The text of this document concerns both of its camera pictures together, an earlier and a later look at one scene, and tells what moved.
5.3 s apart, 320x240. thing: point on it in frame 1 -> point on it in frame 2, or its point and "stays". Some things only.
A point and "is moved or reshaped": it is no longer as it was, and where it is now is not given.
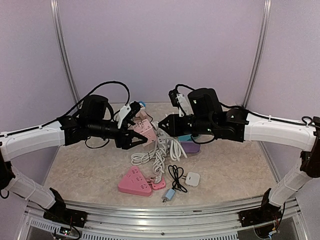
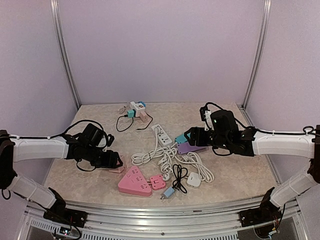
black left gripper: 125,142 -> 110,161
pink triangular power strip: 135,183 stays
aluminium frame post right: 267,8 stays
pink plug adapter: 143,115 stays
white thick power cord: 157,155 is moved or reshaped
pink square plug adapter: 160,185 stays
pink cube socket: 145,128 -> 118,170
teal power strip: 185,138 stays
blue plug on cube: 143,103 stays
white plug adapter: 192,179 stays
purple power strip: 190,146 stays
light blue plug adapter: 170,194 is moved or reshaped
